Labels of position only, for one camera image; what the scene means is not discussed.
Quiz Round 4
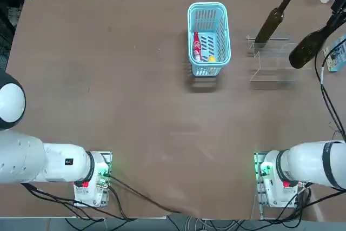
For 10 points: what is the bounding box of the black cable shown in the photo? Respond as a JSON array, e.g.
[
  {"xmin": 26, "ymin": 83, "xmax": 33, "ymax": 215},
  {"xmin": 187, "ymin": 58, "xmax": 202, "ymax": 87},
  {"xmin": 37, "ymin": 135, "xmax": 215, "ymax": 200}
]
[
  {"xmin": 21, "ymin": 182, "xmax": 130, "ymax": 221},
  {"xmin": 278, "ymin": 182, "xmax": 346, "ymax": 222},
  {"xmin": 104, "ymin": 173, "xmax": 182, "ymax": 214},
  {"xmin": 313, "ymin": 9, "xmax": 346, "ymax": 137}
]

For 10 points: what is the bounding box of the dark green wine bottle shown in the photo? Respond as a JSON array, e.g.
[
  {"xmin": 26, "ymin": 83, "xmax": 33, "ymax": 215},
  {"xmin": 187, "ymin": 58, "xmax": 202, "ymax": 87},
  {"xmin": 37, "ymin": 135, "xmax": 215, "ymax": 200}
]
[
  {"xmin": 254, "ymin": 0, "xmax": 294, "ymax": 49},
  {"xmin": 289, "ymin": 11, "xmax": 346, "ymax": 69}
]

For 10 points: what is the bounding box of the light blue plastic basket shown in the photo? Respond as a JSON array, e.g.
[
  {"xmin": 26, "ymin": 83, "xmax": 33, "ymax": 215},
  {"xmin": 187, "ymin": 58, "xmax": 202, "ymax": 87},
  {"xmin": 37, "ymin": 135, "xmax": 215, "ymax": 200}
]
[{"xmin": 188, "ymin": 2, "xmax": 231, "ymax": 77}]

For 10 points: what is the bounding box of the clear acrylic stepped shelf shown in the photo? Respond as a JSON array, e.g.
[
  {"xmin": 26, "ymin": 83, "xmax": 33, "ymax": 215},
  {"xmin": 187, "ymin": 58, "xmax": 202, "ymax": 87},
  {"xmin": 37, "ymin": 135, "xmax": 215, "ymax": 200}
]
[{"xmin": 245, "ymin": 35, "xmax": 311, "ymax": 83}]

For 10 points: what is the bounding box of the red cola bottle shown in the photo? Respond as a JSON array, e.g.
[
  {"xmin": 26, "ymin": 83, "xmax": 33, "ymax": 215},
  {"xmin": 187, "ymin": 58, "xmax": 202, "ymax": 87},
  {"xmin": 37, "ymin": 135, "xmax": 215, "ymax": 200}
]
[{"xmin": 192, "ymin": 31, "xmax": 203, "ymax": 62}]

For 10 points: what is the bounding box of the blue yellow printed booklet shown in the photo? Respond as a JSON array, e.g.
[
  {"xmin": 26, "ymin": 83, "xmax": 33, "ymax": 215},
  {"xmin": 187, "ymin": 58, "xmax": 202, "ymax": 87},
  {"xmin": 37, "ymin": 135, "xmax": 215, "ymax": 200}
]
[{"xmin": 323, "ymin": 36, "xmax": 346, "ymax": 72}]

